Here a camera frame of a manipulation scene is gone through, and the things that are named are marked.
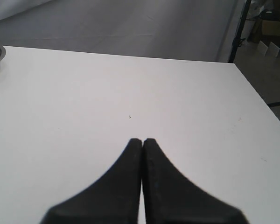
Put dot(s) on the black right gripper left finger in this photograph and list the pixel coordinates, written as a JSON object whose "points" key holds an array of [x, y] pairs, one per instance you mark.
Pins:
{"points": [[113, 199]]}

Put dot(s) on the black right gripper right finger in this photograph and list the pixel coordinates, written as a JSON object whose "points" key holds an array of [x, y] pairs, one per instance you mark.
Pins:
{"points": [[170, 198]]}

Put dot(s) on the grey backdrop cloth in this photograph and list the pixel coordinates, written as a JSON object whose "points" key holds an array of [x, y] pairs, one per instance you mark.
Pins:
{"points": [[200, 30]]}

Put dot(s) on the black stand pole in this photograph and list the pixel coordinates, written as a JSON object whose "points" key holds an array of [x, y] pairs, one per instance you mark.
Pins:
{"points": [[237, 41]]}

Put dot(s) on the white leaning panels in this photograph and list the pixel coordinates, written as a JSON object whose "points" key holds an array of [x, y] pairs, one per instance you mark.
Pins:
{"points": [[272, 49]]}

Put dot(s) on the cardboard box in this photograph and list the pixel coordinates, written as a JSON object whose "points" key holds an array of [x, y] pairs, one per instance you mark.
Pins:
{"points": [[266, 31]]}

